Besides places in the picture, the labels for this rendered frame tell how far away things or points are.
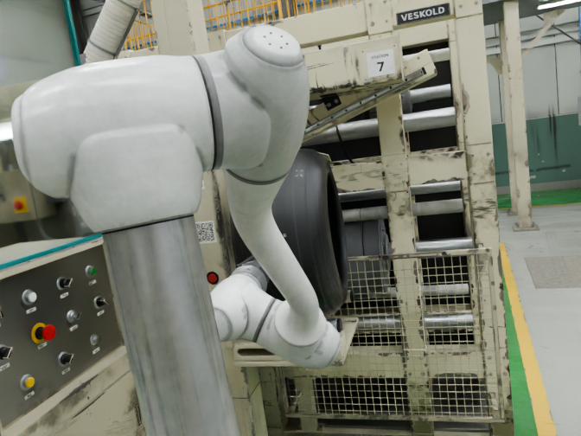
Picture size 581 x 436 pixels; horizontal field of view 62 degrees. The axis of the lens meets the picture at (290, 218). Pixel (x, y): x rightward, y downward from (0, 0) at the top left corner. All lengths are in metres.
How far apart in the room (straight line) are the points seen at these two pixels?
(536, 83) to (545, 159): 1.47
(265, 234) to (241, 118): 0.28
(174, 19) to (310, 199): 0.73
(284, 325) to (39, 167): 0.59
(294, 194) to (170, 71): 0.90
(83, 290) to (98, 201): 1.07
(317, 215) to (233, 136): 0.87
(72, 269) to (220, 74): 1.08
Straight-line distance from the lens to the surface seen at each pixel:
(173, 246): 0.52
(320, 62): 1.78
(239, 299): 1.00
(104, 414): 1.59
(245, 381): 1.79
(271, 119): 0.55
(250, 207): 0.70
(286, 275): 0.83
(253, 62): 0.52
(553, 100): 10.77
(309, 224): 1.36
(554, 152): 10.72
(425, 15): 2.09
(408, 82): 1.87
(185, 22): 1.68
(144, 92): 0.51
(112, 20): 2.16
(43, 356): 1.47
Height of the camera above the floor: 1.46
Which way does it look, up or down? 8 degrees down
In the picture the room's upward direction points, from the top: 8 degrees counter-clockwise
